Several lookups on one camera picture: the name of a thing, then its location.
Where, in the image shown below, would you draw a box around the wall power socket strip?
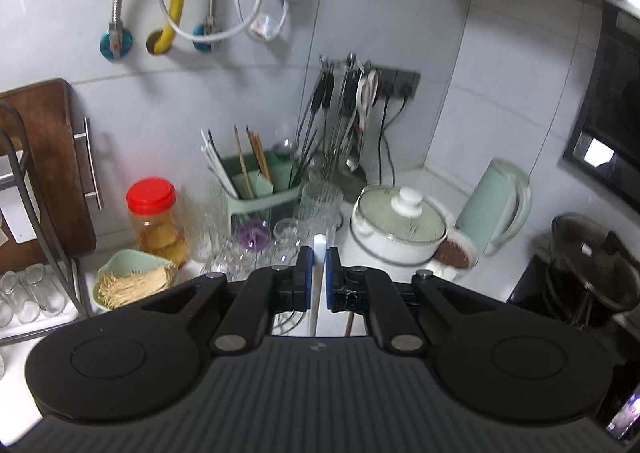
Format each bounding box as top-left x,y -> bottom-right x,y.
372,65 -> 421,99

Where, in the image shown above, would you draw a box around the bundle of bamboo skewers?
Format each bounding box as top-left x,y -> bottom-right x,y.
97,266 -> 174,309

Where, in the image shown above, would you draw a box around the green plastic basket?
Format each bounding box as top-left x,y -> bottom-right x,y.
93,248 -> 179,312

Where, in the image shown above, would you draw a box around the green utensil holder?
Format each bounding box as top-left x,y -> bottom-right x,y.
220,150 -> 306,254

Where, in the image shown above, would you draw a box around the row of hanging kitchen utensils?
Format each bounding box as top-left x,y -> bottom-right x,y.
295,52 -> 384,174

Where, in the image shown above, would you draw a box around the dark window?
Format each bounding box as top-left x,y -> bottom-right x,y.
562,0 -> 640,194

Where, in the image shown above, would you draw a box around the pale green kettle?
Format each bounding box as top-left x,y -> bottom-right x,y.
454,158 -> 534,257

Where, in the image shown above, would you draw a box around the bunch of mixed chopsticks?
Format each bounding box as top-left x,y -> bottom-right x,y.
200,124 -> 274,199

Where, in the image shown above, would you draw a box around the black power cable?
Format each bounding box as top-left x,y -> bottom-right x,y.
387,93 -> 416,135
377,95 -> 396,184

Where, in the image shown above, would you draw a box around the wooden cutting board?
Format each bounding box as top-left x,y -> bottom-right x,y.
0,78 -> 105,259
0,100 -> 91,319

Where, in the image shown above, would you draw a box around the purple glass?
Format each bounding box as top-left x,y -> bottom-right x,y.
234,220 -> 271,252

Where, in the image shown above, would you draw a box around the white paper card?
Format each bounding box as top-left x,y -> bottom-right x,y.
0,202 -> 37,245

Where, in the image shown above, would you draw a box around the white-handled scissors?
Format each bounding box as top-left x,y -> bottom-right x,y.
354,70 -> 381,134

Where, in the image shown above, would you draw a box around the floral ceramic cup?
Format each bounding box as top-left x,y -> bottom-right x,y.
432,233 -> 479,280

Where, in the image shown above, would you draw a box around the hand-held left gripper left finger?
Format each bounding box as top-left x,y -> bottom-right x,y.
141,246 -> 315,353

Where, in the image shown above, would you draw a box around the blue wall pipe fitting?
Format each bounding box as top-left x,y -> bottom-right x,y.
99,25 -> 135,60
193,22 -> 224,52

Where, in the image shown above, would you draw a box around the cluster of clear stemmed glasses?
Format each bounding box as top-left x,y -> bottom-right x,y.
200,218 -> 306,284

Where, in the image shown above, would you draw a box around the red-lidded plastic jar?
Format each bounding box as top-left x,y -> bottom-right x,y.
125,176 -> 189,268

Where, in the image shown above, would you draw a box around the white chopstick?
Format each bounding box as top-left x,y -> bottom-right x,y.
312,232 -> 329,337

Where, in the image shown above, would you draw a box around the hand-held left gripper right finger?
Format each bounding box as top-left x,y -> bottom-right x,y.
325,247 -> 501,353

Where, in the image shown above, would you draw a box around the tall ribbed clear glass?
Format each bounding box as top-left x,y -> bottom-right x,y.
299,181 -> 344,254

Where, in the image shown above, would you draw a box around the white electric cooking pot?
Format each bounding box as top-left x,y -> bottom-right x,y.
349,185 -> 449,269

